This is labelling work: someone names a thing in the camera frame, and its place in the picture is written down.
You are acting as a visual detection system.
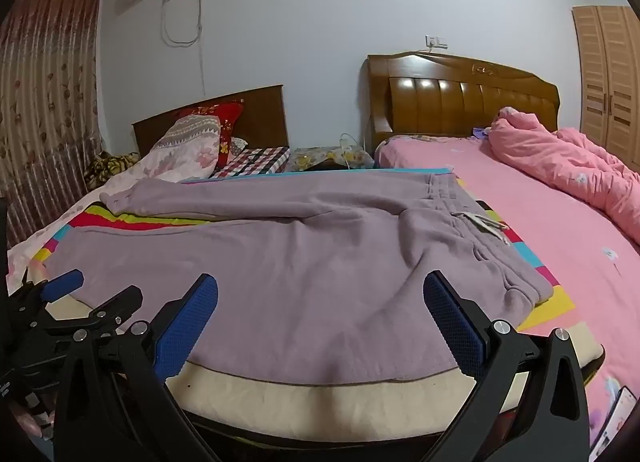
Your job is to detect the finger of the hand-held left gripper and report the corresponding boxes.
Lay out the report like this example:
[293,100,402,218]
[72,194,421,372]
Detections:
[45,285,145,339]
[7,269,85,313]

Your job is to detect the brown floral curtain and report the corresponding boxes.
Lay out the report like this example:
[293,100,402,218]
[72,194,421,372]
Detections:
[0,0,104,247]

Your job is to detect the red plaid bed sheet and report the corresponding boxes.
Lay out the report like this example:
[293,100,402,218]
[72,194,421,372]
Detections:
[207,146,291,181]

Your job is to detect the red embroidered pillow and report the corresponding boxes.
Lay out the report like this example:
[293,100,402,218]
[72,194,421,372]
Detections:
[175,100,246,169]

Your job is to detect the small dark wooden headboard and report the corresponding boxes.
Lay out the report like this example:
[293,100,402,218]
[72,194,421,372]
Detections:
[132,84,290,155]

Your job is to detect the white air conditioner cable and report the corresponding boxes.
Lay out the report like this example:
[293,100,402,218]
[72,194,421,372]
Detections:
[161,0,207,97]

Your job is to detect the pink floral quilt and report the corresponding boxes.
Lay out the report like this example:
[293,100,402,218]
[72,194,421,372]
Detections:
[7,114,224,293]

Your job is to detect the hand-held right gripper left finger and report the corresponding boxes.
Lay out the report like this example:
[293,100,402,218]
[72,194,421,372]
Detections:
[52,273,221,462]

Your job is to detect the white booklet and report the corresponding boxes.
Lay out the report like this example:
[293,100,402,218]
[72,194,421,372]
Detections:
[587,384,639,462]

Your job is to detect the nightstand with floral cloth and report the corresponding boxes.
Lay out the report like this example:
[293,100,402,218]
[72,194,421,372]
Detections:
[290,145,376,171]

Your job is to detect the mauve pants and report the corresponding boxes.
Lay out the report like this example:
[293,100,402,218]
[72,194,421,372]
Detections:
[44,173,553,388]

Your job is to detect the colourful striped blanket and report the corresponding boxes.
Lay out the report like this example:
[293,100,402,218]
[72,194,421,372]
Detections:
[10,167,607,435]

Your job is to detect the pink bed sheet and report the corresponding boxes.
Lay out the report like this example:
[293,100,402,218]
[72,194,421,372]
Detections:
[374,134,640,449]

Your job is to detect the white charger with cable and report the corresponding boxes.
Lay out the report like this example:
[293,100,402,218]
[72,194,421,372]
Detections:
[337,133,359,167]

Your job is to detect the large glossy wooden headboard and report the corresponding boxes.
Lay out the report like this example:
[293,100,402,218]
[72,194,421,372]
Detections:
[367,52,561,151]

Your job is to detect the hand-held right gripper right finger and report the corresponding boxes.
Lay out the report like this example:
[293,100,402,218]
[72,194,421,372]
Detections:
[423,270,591,462]

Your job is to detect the light wooden wardrobe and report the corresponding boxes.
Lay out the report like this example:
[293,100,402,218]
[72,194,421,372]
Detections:
[572,5,640,173]

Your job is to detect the brown and yellow blanket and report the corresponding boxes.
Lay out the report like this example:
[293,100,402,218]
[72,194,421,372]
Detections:
[84,151,141,191]

